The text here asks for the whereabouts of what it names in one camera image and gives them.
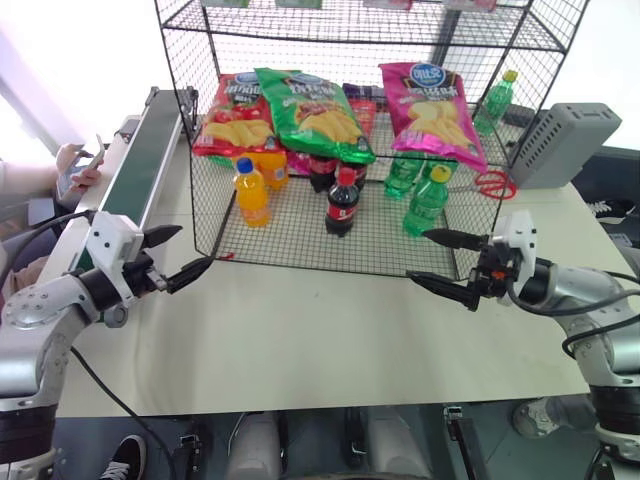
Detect orange soda bottle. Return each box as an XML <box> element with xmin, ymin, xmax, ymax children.
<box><xmin>254</xmin><ymin>149</ymin><xmax>291</xmax><ymax>192</ymax></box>
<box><xmin>234</xmin><ymin>156</ymin><xmax>273</xmax><ymax>230</ymax></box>

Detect green chips bag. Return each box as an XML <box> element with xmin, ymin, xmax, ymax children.
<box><xmin>253</xmin><ymin>67</ymin><xmax>378</xmax><ymax>166</ymax></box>

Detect black shoe white laces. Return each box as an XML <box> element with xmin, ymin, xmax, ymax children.
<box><xmin>588</xmin><ymin>196</ymin><xmax>637</xmax><ymax>220</ymax></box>

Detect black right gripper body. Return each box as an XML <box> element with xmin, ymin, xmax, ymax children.
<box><xmin>469</xmin><ymin>244</ymin><xmax>516</xmax><ymax>301</ymax></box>

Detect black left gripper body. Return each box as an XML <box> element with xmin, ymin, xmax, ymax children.
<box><xmin>122</xmin><ymin>252</ymin><xmax>169</xmax><ymax>301</ymax></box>

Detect black sneaker white laces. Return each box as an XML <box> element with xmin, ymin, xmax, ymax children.
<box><xmin>97</xmin><ymin>433</ymin><xmax>149</xmax><ymax>480</ymax></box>

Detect green soda bottle yellow cap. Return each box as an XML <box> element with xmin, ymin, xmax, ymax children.
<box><xmin>472</xmin><ymin>69</ymin><xmax>520</xmax><ymax>136</ymax></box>
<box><xmin>383</xmin><ymin>152</ymin><xmax>432</xmax><ymax>200</ymax></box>
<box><xmin>402</xmin><ymin>164</ymin><xmax>454</xmax><ymax>239</ymax></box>

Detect pink chips bag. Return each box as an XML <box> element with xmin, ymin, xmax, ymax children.
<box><xmin>377</xmin><ymin>60</ymin><xmax>489</xmax><ymax>174</ymax></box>

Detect person's hand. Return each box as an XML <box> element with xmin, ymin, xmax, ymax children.
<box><xmin>54</xmin><ymin>142</ymin><xmax>103</xmax><ymax>191</ymax></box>

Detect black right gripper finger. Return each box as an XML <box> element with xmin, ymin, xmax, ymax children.
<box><xmin>422</xmin><ymin>227</ymin><xmax>489</xmax><ymax>251</ymax></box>
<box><xmin>405</xmin><ymin>269</ymin><xmax>481</xmax><ymax>313</ymax></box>

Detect smartphone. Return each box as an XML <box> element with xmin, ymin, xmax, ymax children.
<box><xmin>55</xmin><ymin>133</ymin><xmax>108</xmax><ymax>199</ymax></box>

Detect dark red snack bag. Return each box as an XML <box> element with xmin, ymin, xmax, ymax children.
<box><xmin>341</xmin><ymin>81</ymin><xmax>387</xmax><ymax>137</ymax></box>

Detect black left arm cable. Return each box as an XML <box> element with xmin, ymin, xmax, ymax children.
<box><xmin>0</xmin><ymin>209</ymin><xmax>97</xmax><ymax>286</ymax></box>

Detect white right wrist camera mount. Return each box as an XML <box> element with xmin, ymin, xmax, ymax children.
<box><xmin>489</xmin><ymin>209</ymin><xmax>539</xmax><ymax>306</ymax></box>

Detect grey shoe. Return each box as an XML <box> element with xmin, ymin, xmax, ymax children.
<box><xmin>511</xmin><ymin>396</ymin><xmax>597</xmax><ymax>441</ymax></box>

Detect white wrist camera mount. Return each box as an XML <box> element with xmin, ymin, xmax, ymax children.
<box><xmin>82</xmin><ymin>211</ymin><xmax>146</xmax><ymax>302</ymax></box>
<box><xmin>489</xmin><ymin>209</ymin><xmax>539</xmax><ymax>306</ymax></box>

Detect black wire rack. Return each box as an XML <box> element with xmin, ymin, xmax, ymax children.
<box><xmin>153</xmin><ymin>0</ymin><xmax>592</xmax><ymax>279</ymax></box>

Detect green conveyor belt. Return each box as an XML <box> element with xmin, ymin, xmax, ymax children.
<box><xmin>47</xmin><ymin>85</ymin><xmax>199</xmax><ymax>281</ymax></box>

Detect red chips bag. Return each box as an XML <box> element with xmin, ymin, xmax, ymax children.
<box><xmin>193</xmin><ymin>72</ymin><xmax>284</xmax><ymax>159</ymax></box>

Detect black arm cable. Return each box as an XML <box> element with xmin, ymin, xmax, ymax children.
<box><xmin>505</xmin><ymin>267</ymin><xmax>640</xmax><ymax>360</ymax></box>
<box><xmin>0</xmin><ymin>209</ymin><xmax>97</xmax><ymax>286</ymax></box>

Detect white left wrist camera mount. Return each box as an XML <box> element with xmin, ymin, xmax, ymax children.
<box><xmin>82</xmin><ymin>211</ymin><xmax>146</xmax><ymax>302</ymax></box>

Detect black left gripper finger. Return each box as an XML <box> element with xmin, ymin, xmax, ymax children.
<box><xmin>164</xmin><ymin>256</ymin><xmax>214</xmax><ymax>295</ymax></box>
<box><xmin>143</xmin><ymin>224</ymin><xmax>184</xmax><ymax>249</ymax></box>

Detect grey plastic box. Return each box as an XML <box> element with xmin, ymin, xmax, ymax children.
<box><xmin>508</xmin><ymin>101</ymin><xmax>624</xmax><ymax>191</ymax></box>

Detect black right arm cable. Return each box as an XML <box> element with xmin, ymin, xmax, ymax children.
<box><xmin>505</xmin><ymin>267</ymin><xmax>640</xmax><ymax>360</ymax></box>

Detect cola bottle red cap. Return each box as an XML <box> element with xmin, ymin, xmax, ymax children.
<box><xmin>339</xmin><ymin>159</ymin><xmax>370</xmax><ymax>192</ymax></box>
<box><xmin>307</xmin><ymin>152</ymin><xmax>341</xmax><ymax>196</ymax></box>
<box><xmin>325</xmin><ymin>166</ymin><xmax>363</xmax><ymax>238</ymax></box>

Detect red scissors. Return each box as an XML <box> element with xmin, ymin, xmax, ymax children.
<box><xmin>451</xmin><ymin>169</ymin><xmax>518</xmax><ymax>201</ymax></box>

